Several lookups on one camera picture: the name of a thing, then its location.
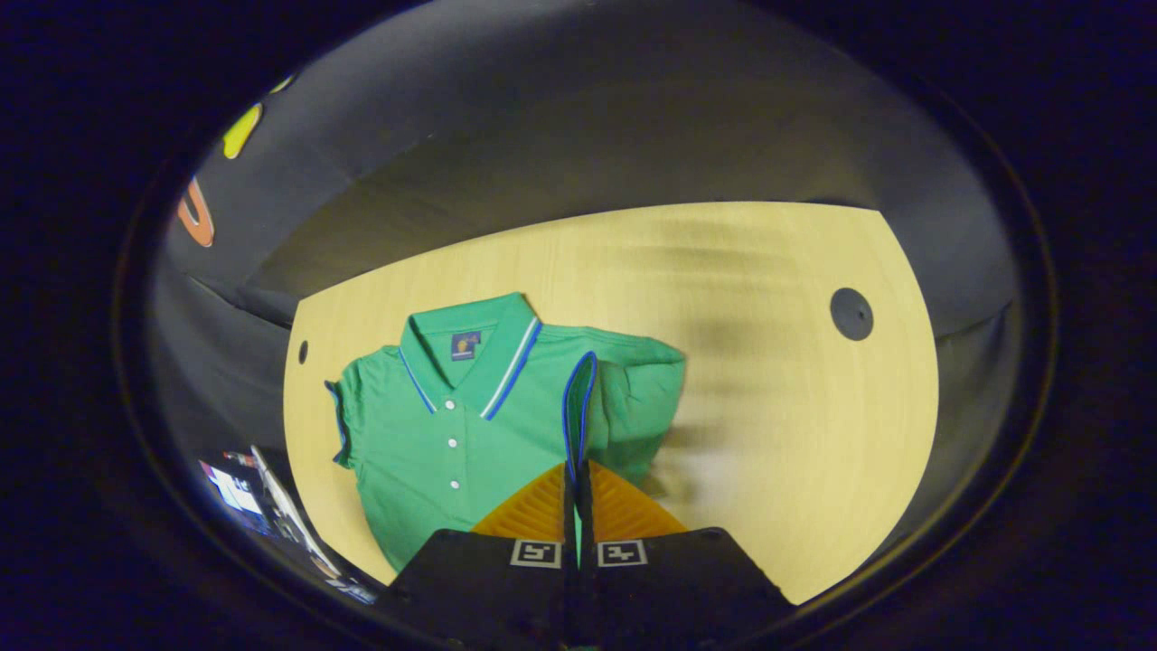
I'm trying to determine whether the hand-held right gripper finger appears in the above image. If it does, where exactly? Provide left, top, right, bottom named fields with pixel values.
left=577, top=458, right=798, bottom=651
left=381, top=459, right=579, bottom=651

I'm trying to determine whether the green T-shirt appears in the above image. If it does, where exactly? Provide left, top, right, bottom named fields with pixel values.
left=324, top=291, right=688, bottom=572

